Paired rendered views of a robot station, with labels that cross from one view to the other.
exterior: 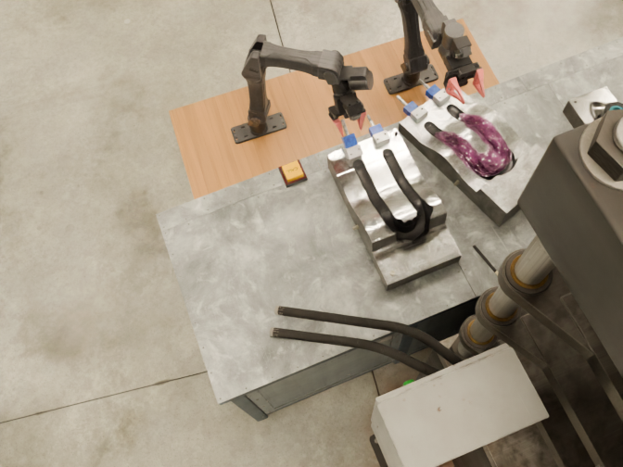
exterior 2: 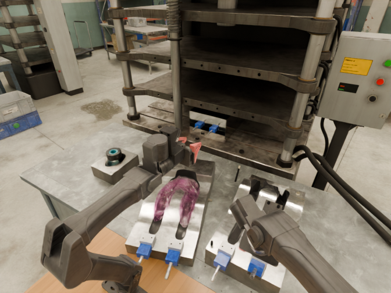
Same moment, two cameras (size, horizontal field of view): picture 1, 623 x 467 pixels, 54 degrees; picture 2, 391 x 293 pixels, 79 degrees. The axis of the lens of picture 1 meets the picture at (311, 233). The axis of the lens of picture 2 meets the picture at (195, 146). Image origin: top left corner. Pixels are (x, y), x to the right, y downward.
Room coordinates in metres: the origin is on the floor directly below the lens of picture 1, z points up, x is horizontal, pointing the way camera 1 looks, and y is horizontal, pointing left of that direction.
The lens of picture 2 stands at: (1.50, -0.03, 1.65)
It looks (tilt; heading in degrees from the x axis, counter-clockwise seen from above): 34 degrees down; 224
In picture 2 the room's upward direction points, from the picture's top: straight up
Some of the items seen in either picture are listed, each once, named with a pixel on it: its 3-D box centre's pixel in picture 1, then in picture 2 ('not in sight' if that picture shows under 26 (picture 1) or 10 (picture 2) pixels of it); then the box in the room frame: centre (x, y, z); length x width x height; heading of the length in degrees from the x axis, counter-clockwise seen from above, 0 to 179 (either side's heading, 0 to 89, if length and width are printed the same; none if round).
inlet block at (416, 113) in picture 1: (409, 107); (171, 260); (1.22, -0.42, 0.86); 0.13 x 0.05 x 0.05; 31
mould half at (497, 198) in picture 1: (476, 147); (177, 200); (1.02, -0.61, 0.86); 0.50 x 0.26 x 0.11; 31
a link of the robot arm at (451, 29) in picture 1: (448, 34); (150, 160); (1.20, -0.50, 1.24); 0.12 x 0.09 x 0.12; 10
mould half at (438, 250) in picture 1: (391, 204); (262, 218); (0.85, -0.28, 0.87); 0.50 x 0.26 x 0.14; 14
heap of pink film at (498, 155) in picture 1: (476, 141); (178, 194); (1.02, -0.60, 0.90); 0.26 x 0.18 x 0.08; 31
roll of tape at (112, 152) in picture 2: (615, 114); (113, 154); (1.05, -1.09, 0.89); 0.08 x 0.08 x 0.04
